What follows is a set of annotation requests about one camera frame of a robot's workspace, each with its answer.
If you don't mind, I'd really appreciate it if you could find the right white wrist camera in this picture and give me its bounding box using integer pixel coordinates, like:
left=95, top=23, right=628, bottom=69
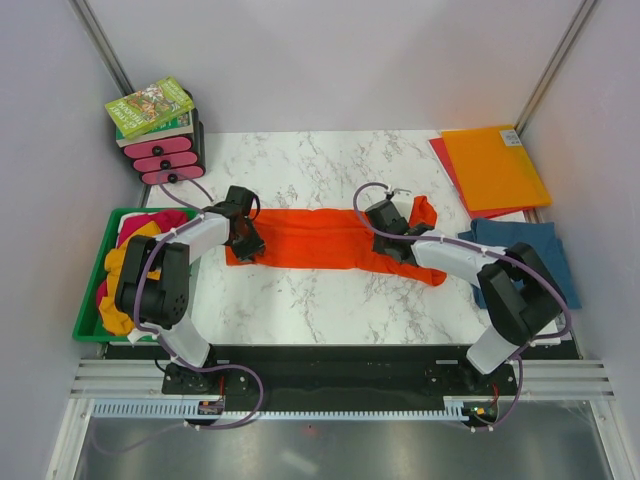
left=385, top=188, right=414, bottom=221

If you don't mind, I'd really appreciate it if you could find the left aluminium corner post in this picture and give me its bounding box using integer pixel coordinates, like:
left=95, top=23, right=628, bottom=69
left=69, top=0, right=134, bottom=95

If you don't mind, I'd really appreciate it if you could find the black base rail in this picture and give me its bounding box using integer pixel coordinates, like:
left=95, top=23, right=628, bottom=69
left=162, top=346, right=516, bottom=411

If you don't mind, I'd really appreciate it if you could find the light green book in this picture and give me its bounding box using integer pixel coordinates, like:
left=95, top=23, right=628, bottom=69
left=105, top=76, right=195, bottom=140

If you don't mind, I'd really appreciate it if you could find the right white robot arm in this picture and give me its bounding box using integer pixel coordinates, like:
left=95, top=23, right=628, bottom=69
left=356, top=200, right=570, bottom=394

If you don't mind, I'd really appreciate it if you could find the folded blue t shirt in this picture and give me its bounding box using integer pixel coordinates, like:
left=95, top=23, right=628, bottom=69
left=457, top=218, right=582, bottom=310

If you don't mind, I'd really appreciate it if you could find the black pink drawer unit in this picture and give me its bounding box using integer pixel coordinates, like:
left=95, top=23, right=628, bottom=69
left=118, top=112, right=206, bottom=185

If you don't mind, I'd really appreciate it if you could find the green plastic bin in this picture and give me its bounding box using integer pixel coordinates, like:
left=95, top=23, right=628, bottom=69
left=73, top=208, right=196, bottom=343

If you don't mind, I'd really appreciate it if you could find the magenta t shirt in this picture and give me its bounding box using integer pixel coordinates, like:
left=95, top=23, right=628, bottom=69
left=94, top=209, right=191, bottom=321

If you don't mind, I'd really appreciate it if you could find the aluminium corner post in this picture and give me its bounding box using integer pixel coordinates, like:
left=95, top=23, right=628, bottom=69
left=514, top=0, right=600, bottom=137
left=69, top=0, right=134, bottom=95

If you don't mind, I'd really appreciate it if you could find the dark green book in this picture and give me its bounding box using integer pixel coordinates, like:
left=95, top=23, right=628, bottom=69
left=115, top=109, right=198, bottom=148

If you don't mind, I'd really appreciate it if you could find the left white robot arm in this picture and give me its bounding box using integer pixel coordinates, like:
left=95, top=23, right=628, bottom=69
left=114, top=186, right=265, bottom=393

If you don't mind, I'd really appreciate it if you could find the red plastic folder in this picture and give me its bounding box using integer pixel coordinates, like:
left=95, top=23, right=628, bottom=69
left=429, top=137, right=521, bottom=220

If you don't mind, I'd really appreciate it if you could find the yellow t shirt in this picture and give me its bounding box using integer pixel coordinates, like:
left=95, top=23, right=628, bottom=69
left=96, top=214, right=162, bottom=336

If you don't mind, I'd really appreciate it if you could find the orange plastic folder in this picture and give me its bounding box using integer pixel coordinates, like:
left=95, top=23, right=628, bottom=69
left=442, top=125, right=552, bottom=211

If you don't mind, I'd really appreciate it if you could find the right aluminium corner post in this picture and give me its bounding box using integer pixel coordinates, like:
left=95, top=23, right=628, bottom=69
left=514, top=0, right=600, bottom=137

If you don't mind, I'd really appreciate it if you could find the orange t shirt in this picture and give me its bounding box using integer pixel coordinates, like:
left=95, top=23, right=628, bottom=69
left=245, top=209, right=447, bottom=287

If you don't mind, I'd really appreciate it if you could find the white slotted cable duct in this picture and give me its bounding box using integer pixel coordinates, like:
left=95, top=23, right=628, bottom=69
left=91, top=398, right=469, bottom=421

